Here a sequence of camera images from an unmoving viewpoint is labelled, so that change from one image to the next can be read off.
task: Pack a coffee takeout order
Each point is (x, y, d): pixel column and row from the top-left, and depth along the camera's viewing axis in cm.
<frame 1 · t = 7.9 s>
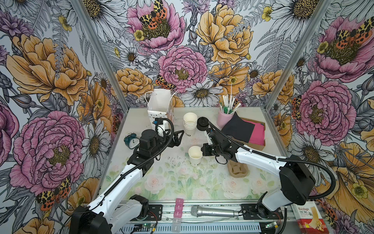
left hand: (177, 134, 77), fingers open
right hand: (201, 153, 85), fingers closed
white cartoon gift bag: (159, 102, 106), point 16 cm above the table
stack of white paper cups: (190, 122, 94), point 17 cm above the table
stack of black cup lids: (202, 123, 110), point 4 cm above the table
pink straw holder cup: (223, 118, 105), point 10 cm above the table
black napkin: (239, 128, 107), point 4 cm above the table
pink napkin: (257, 135, 104), point 3 cm above the table
white paper coffee cup: (195, 154, 87), point 10 cm above the table
brown pulp cup carrier: (237, 169, 88), point 3 cm above the table
teal alarm clock: (128, 140, 93), point 10 cm above the table
bundle of wrapped straws: (227, 107, 106), point 14 cm above the table

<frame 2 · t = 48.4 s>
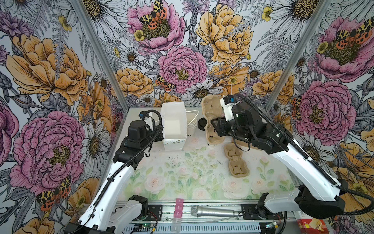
left hand: (162, 131, 75), fingers closed
right hand: (215, 125, 64), fingers open
white cartoon gift bag: (174, 117, 90), point 21 cm above the table
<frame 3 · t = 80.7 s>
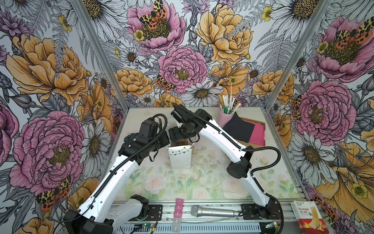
left hand: (167, 142, 75), fingers closed
right hand: (179, 139, 78), fingers open
white cartoon gift bag: (180, 157, 76), point 19 cm above the table
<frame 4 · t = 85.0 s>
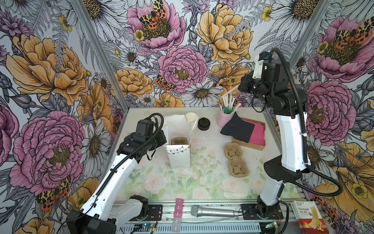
left hand: (165, 141, 76), fingers closed
right hand: (239, 82, 63), fingers closed
